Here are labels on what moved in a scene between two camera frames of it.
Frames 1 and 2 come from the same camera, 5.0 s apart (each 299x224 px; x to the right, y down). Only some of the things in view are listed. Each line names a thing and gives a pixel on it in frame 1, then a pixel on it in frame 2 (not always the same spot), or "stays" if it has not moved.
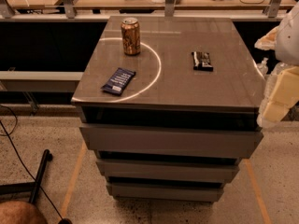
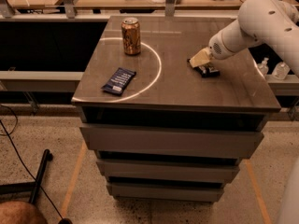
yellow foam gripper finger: [283, 94] to [226, 42]
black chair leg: [32, 187] stays
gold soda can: [131, 35] stays
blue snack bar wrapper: [119, 81] stays
